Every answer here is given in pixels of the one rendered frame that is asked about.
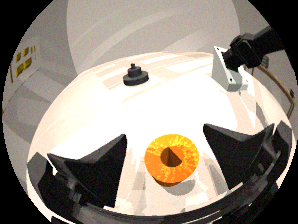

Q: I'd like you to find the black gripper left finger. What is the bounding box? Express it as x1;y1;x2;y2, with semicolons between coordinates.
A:
47;133;128;209

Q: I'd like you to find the orange knob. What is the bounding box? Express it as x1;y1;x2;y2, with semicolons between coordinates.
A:
144;133;200;188

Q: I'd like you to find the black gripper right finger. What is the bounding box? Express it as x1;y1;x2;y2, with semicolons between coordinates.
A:
202;123;275;190

